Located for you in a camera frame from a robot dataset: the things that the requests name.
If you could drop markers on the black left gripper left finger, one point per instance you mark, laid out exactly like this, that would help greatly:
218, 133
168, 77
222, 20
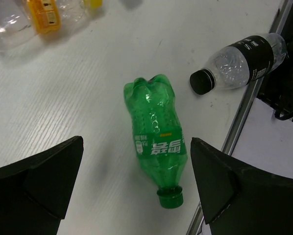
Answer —
35, 192

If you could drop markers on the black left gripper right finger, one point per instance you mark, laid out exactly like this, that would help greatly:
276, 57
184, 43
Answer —
240, 199

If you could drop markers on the green sprite bottle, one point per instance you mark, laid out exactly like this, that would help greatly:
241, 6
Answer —
158, 136

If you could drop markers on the clear bottle black cap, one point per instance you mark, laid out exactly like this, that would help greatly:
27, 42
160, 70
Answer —
240, 63

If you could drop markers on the clear bottle red cap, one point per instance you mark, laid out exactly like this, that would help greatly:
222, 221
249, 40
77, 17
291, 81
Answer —
16, 27

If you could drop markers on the clear bottle yellow cap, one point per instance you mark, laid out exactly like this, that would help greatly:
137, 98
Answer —
53, 15

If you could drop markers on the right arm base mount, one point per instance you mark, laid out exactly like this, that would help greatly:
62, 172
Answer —
277, 88

